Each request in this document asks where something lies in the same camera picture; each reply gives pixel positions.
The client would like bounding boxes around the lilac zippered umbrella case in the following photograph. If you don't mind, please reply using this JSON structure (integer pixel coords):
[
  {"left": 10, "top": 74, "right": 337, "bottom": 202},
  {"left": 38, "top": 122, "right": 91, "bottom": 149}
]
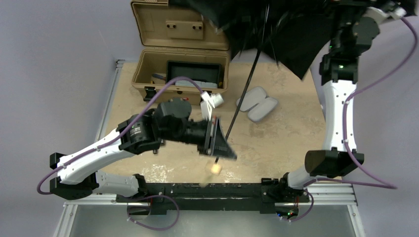
[{"left": 240, "top": 86, "right": 279, "bottom": 123}]

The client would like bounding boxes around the beige umbrella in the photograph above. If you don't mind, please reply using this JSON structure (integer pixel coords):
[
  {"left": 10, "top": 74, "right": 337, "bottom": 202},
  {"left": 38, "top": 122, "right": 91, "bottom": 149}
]
[{"left": 170, "top": 0, "right": 419, "bottom": 187}]

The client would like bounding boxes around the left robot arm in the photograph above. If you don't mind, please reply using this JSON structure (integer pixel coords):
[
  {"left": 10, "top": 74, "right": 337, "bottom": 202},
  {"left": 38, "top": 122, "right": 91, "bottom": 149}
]
[{"left": 50, "top": 98, "right": 237, "bottom": 200}]

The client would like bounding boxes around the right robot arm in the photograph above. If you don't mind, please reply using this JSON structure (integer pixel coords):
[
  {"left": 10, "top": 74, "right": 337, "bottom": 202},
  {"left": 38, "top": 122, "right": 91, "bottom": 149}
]
[{"left": 284, "top": 1, "right": 379, "bottom": 190}]

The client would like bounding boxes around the grey box in toolbox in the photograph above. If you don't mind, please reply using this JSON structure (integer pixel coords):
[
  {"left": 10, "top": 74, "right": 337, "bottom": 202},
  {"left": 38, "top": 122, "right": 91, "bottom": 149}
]
[{"left": 175, "top": 80, "right": 218, "bottom": 89}]

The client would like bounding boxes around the black tray in toolbox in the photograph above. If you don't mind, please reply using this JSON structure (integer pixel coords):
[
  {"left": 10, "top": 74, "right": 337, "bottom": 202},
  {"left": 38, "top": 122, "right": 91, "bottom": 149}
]
[{"left": 166, "top": 60, "right": 223, "bottom": 88}]

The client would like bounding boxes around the black base bar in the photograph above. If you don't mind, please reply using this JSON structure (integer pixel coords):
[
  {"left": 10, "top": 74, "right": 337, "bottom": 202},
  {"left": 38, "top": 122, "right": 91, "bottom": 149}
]
[{"left": 116, "top": 178, "right": 309, "bottom": 215}]

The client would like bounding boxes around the tan plastic toolbox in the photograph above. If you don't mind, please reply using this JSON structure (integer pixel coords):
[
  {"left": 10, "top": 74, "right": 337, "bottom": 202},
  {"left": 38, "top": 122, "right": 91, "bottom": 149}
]
[{"left": 130, "top": 0, "right": 230, "bottom": 101}]

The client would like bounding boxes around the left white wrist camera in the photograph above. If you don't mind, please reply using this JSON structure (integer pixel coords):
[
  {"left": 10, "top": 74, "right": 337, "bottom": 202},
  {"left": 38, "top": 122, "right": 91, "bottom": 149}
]
[{"left": 200, "top": 91, "right": 224, "bottom": 120}]

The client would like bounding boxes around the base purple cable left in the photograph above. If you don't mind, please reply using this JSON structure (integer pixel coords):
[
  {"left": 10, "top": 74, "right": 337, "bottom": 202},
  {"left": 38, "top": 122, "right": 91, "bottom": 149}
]
[{"left": 126, "top": 195, "right": 180, "bottom": 231}]

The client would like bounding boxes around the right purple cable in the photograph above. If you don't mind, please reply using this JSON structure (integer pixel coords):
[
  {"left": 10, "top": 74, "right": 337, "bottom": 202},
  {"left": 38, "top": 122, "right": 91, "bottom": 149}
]
[{"left": 304, "top": 16, "right": 419, "bottom": 191}]

